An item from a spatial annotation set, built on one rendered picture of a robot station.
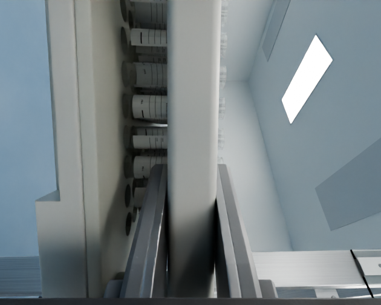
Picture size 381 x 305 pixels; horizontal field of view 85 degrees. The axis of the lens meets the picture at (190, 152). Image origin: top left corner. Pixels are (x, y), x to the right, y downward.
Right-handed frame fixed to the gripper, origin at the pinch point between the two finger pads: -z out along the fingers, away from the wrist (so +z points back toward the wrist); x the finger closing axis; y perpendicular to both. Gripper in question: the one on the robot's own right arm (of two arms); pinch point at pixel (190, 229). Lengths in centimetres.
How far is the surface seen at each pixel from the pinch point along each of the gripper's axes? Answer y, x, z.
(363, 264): 33.7, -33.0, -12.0
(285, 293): 58, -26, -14
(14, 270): 32.9, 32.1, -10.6
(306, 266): 34.1, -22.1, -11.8
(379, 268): 34, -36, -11
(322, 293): 40.6, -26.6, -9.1
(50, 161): 105, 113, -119
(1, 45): 22, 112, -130
